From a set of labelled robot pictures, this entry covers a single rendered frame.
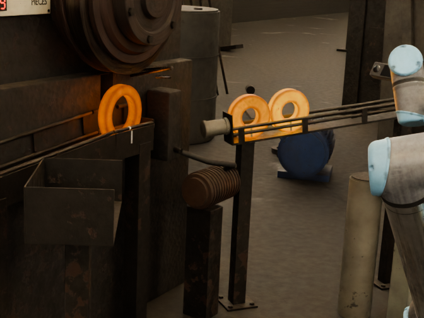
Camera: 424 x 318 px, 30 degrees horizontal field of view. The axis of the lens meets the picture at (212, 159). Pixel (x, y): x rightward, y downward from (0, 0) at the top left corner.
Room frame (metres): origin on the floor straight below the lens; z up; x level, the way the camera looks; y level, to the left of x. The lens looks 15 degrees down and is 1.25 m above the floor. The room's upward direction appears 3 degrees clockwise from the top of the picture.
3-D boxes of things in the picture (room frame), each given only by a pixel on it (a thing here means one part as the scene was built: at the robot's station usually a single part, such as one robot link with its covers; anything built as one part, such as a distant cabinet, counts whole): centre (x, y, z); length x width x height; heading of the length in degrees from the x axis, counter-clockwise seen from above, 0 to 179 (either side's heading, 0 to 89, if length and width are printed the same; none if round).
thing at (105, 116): (2.42, 0.29, 0.75); 0.18 x 0.03 x 0.18; 149
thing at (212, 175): (2.63, 0.00, 0.27); 0.22 x 0.13 x 0.53; 148
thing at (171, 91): (2.63, 0.17, 0.68); 0.11 x 0.08 x 0.24; 58
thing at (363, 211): (2.66, -0.54, 0.26); 0.12 x 0.12 x 0.52
